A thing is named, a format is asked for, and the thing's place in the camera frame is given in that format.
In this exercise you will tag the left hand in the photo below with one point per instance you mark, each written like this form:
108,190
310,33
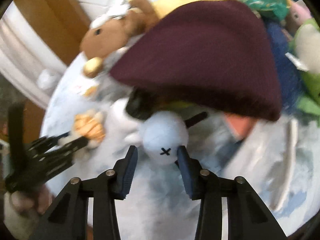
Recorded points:
22,211

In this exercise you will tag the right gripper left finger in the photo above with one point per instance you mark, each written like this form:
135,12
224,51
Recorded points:
66,218

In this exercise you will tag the green white bird plush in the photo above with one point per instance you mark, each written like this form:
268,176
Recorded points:
305,57

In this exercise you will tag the brown bear plush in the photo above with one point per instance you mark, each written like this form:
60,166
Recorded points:
113,34

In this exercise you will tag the white ball plush toy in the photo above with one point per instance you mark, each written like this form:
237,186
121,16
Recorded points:
160,136

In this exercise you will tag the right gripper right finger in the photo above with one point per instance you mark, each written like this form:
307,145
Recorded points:
247,215

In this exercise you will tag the maroon knit beanie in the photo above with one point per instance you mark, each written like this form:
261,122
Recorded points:
211,53

